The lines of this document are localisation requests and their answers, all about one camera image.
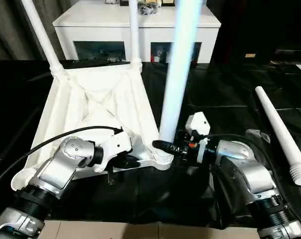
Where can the white plastic table top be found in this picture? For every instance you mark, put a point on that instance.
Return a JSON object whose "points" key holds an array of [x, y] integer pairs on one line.
{"points": [[78, 104]]}

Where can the white plastic table leg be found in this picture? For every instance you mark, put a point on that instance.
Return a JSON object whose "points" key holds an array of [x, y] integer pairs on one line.
{"points": [[41, 35], [180, 62], [277, 122], [134, 32]]}

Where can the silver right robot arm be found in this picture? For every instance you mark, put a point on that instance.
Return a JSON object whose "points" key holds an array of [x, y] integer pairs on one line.
{"points": [[252, 169]]}

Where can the black mat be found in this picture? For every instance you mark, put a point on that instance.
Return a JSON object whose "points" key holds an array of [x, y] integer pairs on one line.
{"points": [[227, 94]]}

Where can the glass bowl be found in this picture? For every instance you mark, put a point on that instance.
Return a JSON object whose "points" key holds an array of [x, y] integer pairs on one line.
{"points": [[147, 8]]}

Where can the white cabinet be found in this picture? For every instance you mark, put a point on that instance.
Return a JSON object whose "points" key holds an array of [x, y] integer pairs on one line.
{"points": [[95, 22]]}

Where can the grey curtain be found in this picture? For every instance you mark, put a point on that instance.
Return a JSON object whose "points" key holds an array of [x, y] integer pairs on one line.
{"points": [[13, 32]]}

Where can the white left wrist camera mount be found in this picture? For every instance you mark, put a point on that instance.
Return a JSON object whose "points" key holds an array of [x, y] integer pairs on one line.
{"points": [[115, 144]]}

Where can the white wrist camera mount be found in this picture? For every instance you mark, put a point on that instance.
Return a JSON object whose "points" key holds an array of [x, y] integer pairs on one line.
{"points": [[199, 124], [115, 144]]}

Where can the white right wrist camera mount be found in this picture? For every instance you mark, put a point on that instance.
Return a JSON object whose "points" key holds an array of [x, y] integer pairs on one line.
{"points": [[199, 124]]}

